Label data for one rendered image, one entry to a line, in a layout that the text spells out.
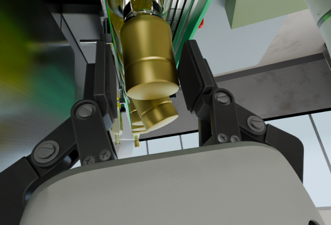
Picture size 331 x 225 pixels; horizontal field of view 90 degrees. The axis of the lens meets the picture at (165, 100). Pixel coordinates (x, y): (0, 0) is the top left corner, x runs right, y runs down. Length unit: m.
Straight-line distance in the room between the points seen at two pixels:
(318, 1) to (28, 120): 0.52
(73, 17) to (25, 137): 0.32
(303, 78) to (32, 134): 3.71
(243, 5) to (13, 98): 0.55
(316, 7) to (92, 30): 0.50
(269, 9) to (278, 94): 2.92
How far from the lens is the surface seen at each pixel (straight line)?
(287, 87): 3.60
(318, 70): 3.88
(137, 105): 0.15
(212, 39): 0.84
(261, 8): 0.63
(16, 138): 0.21
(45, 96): 0.26
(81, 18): 0.48
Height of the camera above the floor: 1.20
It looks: 16 degrees down
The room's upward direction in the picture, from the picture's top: 172 degrees clockwise
